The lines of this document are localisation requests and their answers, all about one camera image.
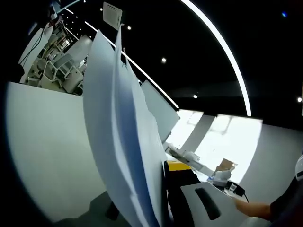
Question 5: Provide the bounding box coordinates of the cardboard box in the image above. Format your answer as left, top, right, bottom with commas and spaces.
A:
214, 157, 239, 175

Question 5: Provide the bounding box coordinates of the white chest-worn device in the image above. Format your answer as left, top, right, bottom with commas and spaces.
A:
295, 153, 303, 181

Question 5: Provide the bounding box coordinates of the large whiteboard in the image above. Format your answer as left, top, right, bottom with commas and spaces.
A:
141, 80, 180, 142

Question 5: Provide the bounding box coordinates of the white pillar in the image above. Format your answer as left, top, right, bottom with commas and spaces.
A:
68, 35, 93, 62

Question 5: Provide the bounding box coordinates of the white table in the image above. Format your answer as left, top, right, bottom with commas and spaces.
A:
6, 81, 228, 223

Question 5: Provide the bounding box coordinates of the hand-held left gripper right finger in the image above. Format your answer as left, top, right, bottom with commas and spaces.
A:
164, 160, 270, 227

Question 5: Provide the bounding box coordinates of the ceiling air conditioner vent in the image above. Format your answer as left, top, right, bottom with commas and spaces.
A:
103, 1, 123, 31

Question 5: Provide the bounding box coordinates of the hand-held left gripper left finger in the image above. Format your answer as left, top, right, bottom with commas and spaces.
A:
54, 191, 131, 227

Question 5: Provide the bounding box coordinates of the white mesh office chair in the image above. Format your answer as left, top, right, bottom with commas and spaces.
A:
42, 53, 76, 83

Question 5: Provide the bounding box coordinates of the side counter with faucet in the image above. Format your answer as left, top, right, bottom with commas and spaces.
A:
165, 141, 202, 166

